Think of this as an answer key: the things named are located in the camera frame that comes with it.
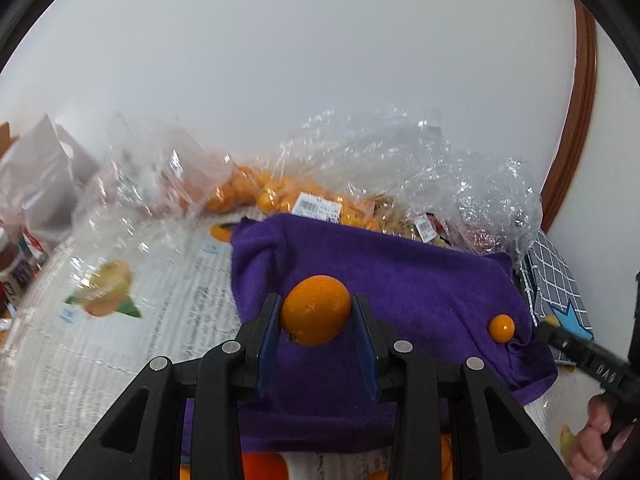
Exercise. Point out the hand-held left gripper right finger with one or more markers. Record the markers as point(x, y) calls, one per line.
point(369, 360)

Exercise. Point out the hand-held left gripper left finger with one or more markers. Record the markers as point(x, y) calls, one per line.
point(266, 355)

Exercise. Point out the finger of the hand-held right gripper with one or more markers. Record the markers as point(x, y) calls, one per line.
point(560, 341)

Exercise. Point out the small kumquat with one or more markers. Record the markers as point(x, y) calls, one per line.
point(501, 328)

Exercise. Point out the large orange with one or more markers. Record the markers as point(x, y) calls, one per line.
point(316, 317)

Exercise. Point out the person's right hand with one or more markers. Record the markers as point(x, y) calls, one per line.
point(587, 447)

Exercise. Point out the purple towel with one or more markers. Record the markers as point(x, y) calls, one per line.
point(410, 280)

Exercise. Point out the bagged tan dried snacks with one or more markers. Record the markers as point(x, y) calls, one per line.
point(395, 220)

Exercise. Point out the red snack packet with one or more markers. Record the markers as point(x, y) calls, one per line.
point(434, 227)

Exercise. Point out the white price label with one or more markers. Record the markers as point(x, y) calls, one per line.
point(317, 208)

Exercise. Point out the pile of bagged kumquats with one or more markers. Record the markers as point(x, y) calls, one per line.
point(260, 192)

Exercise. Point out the crumpled clear plastic bag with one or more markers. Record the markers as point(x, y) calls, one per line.
point(400, 160)
point(145, 180)

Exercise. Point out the red and white packet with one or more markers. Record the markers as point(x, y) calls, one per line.
point(34, 244)

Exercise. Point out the brown labelled jar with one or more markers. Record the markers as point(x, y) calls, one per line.
point(11, 266)

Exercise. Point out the white plastic bag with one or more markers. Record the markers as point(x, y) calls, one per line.
point(40, 180)

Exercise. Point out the brown wooden door frame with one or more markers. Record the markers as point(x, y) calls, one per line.
point(575, 125)

